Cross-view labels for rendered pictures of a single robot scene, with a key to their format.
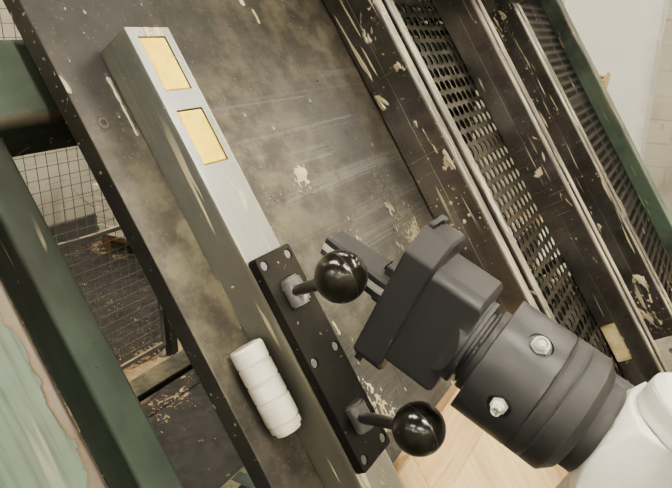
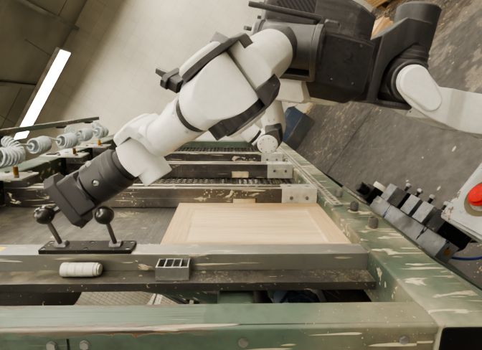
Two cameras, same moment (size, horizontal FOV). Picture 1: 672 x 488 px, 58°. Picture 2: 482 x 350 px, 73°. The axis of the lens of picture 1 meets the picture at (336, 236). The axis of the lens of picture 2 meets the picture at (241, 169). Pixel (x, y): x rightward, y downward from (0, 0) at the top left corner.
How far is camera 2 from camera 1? 0.50 m
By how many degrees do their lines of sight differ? 23
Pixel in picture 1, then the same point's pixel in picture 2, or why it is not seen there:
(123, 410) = not seen: hidden behind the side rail
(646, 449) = (122, 148)
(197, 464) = not seen: outside the picture
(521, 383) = (91, 173)
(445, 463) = (178, 234)
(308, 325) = (75, 245)
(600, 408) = (110, 155)
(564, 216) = (182, 169)
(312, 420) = (105, 260)
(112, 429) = not seen: hidden behind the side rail
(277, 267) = (49, 246)
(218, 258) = (31, 265)
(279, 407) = (87, 266)
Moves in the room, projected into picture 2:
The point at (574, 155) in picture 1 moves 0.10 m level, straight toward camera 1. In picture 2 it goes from (176, 158) to (174, 159)
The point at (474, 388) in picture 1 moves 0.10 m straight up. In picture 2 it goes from (88, 187) to (41, 161)
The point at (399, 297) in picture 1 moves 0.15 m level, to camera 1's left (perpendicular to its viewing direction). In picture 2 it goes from (59, 199) to (6, 267)
